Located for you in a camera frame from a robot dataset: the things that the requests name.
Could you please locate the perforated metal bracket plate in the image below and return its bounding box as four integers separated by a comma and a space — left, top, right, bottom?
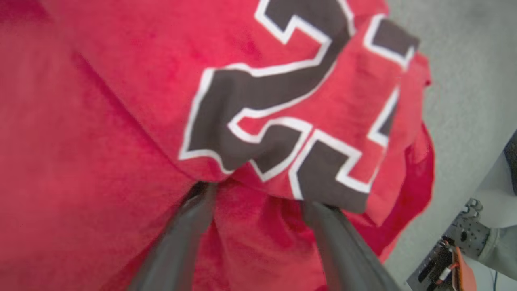
442, 197, 492, 260

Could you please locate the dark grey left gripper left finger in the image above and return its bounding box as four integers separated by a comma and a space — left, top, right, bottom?
127, 182, 219, 291

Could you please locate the white grey robot torso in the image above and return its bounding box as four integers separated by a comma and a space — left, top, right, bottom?
471, 129, 517, 281

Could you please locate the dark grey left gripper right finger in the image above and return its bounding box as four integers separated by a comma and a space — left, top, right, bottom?
301, 201, 401, 291

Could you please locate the black orange electronics module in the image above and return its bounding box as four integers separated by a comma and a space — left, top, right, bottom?
406, 238, 478, 291

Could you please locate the red white sports jersey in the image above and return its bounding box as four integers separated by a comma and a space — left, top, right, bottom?
0, 0, 436, 291

